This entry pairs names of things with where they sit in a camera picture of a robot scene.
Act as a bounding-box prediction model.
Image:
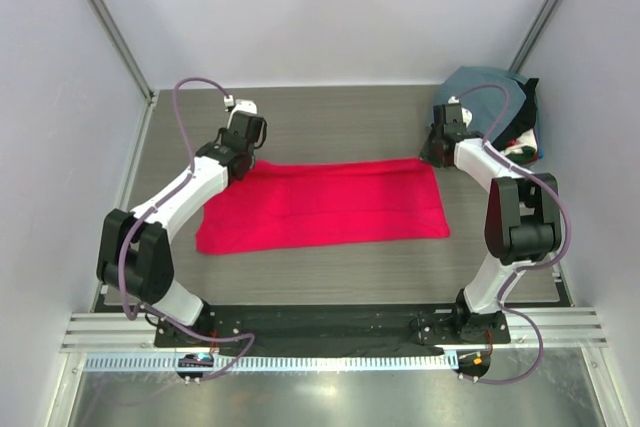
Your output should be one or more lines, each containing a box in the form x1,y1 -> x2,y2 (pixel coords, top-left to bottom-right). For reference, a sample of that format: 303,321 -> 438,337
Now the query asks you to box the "red t shirt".
195,158 -> 450,255

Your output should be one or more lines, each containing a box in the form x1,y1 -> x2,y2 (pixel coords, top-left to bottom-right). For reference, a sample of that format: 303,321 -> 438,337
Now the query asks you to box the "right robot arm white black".
419,100 -> 562,345

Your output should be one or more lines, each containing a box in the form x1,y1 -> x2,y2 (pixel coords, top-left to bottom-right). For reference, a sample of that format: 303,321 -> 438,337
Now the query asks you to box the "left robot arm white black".
97,101 -> 266,346

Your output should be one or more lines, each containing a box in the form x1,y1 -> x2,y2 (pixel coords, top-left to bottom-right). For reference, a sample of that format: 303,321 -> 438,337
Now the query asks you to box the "grey blue t shirt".
432,66 -> 528,144

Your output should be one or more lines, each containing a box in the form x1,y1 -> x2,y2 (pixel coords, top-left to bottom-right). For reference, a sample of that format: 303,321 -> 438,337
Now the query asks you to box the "black t shirt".
494,78 -> 540,150

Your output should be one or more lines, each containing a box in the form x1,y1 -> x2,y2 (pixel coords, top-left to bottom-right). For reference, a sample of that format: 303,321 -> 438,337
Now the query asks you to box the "white t shirt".
502,129 -> 538,160

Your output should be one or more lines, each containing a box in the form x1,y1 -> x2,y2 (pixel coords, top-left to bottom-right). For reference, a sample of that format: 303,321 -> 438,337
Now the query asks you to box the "green t shirt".
506,149 -> 540,166

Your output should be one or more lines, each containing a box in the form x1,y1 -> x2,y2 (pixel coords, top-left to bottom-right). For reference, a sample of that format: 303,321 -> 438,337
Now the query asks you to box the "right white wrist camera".
448,96 -> 473,127

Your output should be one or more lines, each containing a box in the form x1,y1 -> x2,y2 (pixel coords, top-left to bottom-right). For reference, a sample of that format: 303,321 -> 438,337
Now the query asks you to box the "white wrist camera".
223,94 -> 258,127
448,96 -> 473,127

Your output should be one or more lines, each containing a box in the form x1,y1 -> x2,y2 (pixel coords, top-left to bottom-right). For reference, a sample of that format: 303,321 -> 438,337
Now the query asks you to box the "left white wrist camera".
223,94 -> 258,127

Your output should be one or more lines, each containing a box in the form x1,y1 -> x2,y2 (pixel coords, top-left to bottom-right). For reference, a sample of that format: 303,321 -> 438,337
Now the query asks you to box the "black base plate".
154,302 -> 511,356

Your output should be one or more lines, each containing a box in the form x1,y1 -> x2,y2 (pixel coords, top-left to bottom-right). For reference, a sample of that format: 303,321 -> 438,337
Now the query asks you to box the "white slotted cable duct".
84,351 -> 458,374

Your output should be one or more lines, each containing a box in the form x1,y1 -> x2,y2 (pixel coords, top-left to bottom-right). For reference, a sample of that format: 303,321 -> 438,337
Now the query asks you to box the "right aluminium frame post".
509,0 -> 563,72

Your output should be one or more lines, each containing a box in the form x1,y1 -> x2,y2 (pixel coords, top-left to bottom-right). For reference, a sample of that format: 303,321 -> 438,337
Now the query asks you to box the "aluminium frame post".
509,0 -> 563,72
87,0 -> 154,103

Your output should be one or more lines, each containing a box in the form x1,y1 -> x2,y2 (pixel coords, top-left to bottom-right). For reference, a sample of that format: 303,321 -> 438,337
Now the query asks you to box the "aluminium front rail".
60,306 -> 608,353

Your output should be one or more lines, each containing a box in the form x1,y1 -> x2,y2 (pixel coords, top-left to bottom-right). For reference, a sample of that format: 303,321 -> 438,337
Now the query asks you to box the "left aluminium frame post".
87,0 -> 154,103

